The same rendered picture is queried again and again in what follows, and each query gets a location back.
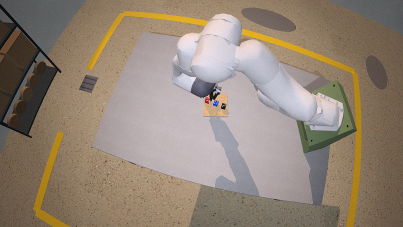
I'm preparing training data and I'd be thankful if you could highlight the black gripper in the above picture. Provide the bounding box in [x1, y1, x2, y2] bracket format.
[203, 87, 221, 104]

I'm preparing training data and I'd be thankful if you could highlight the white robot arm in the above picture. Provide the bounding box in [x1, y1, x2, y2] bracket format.
[172, 13, 344, 132]

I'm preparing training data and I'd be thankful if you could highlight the tan flat mat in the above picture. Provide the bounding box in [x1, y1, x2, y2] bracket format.
[203, 93, 228, 117]

